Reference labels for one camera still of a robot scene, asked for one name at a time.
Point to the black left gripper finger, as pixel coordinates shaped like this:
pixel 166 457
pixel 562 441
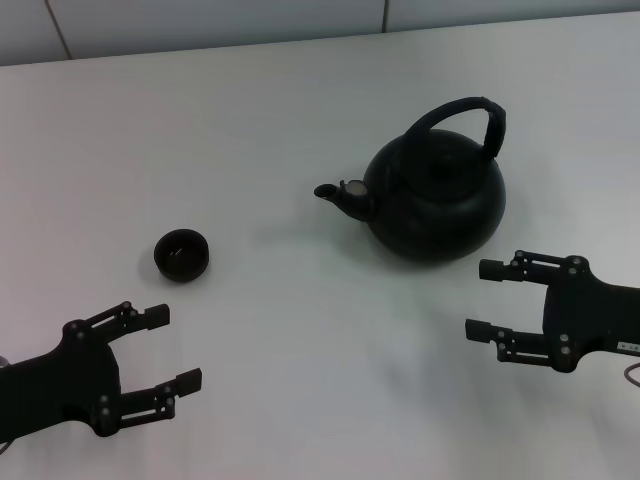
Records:
pixel 157 317
pixel 189 382

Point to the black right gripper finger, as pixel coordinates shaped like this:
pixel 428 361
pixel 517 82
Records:
pixel 480 331
pixel 492 270

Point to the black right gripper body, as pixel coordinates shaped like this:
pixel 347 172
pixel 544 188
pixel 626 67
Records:
pixel 590 320

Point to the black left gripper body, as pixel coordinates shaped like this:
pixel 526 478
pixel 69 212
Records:
pixel 75 375

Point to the small black teacup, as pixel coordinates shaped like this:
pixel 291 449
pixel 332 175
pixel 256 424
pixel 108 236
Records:
pixel 181 272

